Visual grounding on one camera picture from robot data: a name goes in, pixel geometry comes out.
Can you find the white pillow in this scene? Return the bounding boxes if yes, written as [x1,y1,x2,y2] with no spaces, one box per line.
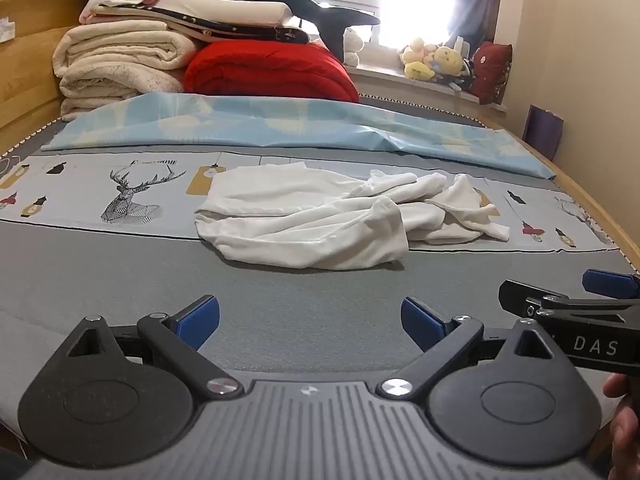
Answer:
[97,0,295,30]

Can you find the person's right hand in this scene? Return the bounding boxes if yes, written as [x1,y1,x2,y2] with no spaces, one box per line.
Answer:
[602,374,640,480]

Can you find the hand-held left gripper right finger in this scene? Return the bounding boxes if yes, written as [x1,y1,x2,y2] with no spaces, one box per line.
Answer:
[376,297,566,401]

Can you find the white small garment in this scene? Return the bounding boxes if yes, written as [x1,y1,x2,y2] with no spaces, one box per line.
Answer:
[194,162,511,271]

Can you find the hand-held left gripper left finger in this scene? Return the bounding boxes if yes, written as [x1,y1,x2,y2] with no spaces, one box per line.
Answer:
[64,294,245,401]

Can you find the red cushion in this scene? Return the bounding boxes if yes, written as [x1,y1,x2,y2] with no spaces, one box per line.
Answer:
[470,41,514,106]

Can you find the white bear plush toy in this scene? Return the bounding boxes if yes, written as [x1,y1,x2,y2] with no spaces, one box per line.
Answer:
[342,27,365,67]

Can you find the grey printed bed sheet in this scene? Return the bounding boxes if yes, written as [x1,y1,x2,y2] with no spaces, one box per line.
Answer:
[0,95,640,443]

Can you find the wooden bed headboard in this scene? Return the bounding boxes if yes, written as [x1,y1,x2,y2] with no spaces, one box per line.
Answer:
[0,0,101,157]

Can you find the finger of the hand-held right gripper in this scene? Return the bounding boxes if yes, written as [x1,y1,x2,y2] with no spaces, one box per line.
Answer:
[499,280,640,330]
[582,269,640,297]

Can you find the cream folded blanket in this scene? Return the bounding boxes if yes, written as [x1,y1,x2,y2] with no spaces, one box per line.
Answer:
[52,21,201,122]

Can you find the red folded quilt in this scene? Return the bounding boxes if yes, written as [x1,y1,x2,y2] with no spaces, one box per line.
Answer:
[183,40,360,106]

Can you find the wooden bed side rail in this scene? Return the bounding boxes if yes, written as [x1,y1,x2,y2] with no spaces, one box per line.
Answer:
[480,115,640,277]

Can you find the pale plush toy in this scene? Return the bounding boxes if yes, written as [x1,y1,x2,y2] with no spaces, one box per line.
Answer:
[400,37,436,81]

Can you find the light blue patterned sheet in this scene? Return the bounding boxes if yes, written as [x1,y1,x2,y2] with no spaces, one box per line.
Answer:
[41,92,557,181]

